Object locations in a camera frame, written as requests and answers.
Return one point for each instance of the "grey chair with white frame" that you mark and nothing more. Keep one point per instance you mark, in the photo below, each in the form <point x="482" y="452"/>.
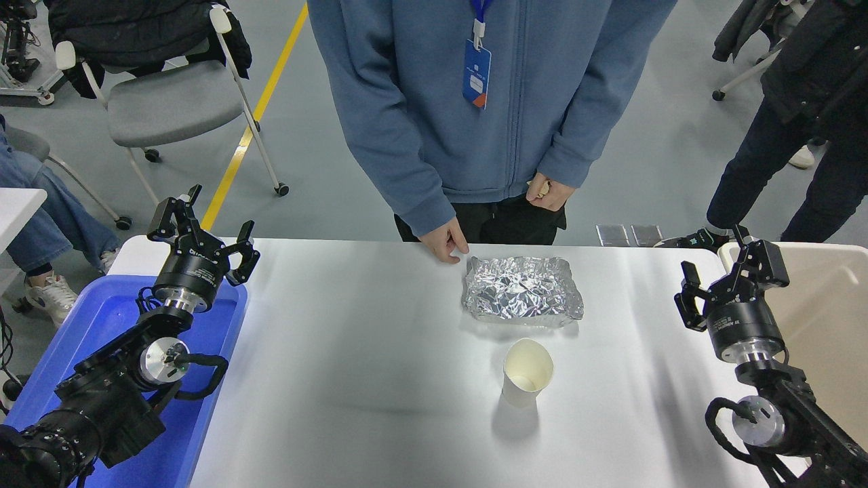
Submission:
<point x="169" y="102"/>

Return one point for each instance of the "dark jacket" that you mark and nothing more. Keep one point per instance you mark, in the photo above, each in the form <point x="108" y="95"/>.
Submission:
<point x="739" y="27"/>

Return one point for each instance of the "white-framed chair with castors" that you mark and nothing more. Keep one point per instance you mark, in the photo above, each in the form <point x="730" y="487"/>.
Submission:
<point x="746" y="73"/>

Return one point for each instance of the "grey chair with castors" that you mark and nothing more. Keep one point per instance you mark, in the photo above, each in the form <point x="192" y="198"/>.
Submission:
<point x="27" y="142"/>

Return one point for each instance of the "white paper cup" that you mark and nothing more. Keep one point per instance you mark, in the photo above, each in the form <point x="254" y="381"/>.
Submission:
<point x="523" y="383"/>

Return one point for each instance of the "crumpled silver foil tray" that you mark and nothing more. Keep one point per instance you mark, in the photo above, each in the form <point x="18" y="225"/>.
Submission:
<point x="522" y="291"/>

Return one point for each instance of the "small white table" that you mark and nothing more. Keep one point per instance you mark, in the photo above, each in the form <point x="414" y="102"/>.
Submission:
<point x="17" y="210"/>

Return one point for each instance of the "black stand with white base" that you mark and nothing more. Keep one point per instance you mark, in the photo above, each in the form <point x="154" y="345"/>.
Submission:
<point x="20" y="64"/>

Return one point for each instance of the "metal floor plate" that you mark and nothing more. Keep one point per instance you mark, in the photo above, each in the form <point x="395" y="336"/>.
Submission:
<point x="613" y="235"/>
<point x="647" y="235"/>

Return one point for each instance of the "tan paper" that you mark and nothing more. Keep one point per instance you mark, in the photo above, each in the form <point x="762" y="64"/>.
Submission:
<point x="544" y="190"/>

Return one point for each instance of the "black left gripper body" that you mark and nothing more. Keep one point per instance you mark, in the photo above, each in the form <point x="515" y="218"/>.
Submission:
<point x="193" y="271"/>

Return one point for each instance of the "large pale plastic bin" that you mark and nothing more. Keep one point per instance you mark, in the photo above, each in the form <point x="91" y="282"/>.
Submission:
<point x="827" y="305"/>

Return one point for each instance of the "seated person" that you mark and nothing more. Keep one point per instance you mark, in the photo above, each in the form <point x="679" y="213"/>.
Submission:
<point x="47" y="210"/>

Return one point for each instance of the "blue plastic tray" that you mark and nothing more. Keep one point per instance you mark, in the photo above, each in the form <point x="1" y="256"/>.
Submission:
<point x="102" y="318"/>

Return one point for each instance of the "black jacket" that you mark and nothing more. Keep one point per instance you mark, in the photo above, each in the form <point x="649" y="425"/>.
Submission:
<point x="135" y="30"/>

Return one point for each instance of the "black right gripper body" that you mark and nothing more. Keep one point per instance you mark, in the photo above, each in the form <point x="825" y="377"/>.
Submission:
<point x="742" y="324"/>

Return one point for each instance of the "person's right hand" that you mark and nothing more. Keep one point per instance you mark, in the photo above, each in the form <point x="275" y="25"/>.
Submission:
<point x="444" y="240"/>

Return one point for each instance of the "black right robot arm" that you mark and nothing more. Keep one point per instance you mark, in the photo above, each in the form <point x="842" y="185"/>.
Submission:
<point x="814" y="434"/>

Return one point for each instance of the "person's left hand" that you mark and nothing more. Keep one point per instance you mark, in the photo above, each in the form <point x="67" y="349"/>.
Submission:
<point x="559" y="196"/>

